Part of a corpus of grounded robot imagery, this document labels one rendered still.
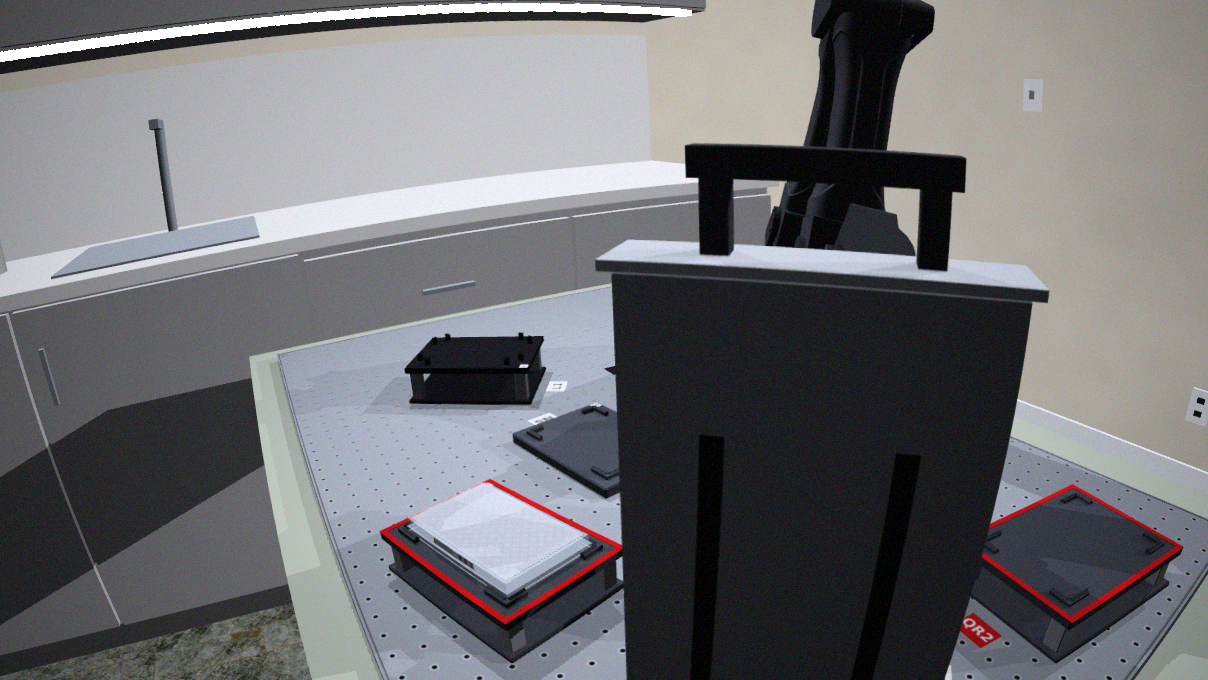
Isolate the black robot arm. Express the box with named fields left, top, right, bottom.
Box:
left=765, top=0, right=935, bottom=256

